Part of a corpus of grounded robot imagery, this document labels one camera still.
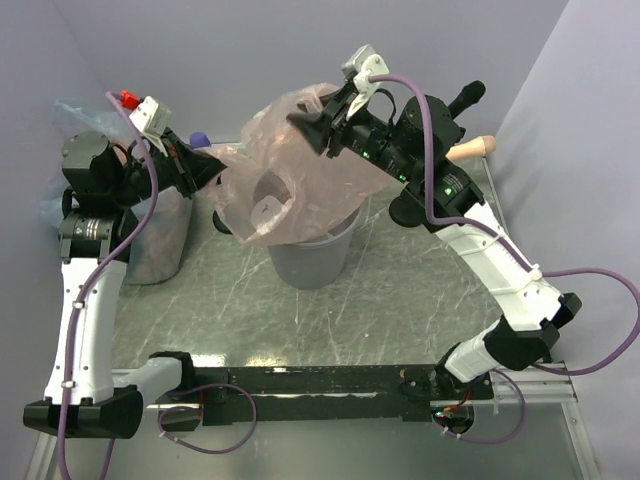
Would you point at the purple microphone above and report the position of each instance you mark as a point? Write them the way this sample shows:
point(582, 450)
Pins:
point(199, 140)

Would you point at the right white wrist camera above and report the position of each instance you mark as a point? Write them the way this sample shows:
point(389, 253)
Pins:
point(360, 69)

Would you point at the beige microphone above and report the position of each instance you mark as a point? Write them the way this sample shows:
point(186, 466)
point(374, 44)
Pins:
point(480, 146)

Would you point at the aluminium frame rail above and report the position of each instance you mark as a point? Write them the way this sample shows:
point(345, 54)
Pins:
point(550, 380)

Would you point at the pink plastic trash bag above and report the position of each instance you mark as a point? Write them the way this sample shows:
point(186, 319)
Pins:
point(275, 189)

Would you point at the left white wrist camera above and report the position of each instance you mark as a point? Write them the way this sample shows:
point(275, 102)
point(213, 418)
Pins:
point(149, 116)

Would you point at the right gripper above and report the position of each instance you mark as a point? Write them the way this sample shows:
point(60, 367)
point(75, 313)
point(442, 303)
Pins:
point(317, 126)

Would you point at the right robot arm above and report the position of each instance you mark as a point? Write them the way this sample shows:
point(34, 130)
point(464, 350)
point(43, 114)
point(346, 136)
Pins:
point(448, 203)

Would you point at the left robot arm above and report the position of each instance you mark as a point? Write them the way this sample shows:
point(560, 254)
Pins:
point(105, 182)

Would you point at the black microphone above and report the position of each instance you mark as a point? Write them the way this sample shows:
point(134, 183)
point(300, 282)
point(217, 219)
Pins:
point(470, 95)

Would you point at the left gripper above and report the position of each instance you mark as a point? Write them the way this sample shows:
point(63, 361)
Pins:
point(189, 169)

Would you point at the blue bag of pink bags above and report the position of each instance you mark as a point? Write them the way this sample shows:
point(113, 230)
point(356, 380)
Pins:
point(156, 252)

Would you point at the grey plastic trash bin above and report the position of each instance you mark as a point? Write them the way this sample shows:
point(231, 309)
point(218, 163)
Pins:
point(315, 263)

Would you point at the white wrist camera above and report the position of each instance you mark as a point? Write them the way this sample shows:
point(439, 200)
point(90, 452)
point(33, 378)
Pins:
point(149, 116)
point(360, 69)

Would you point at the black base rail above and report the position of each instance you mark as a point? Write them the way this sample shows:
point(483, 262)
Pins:
point(409, 392)

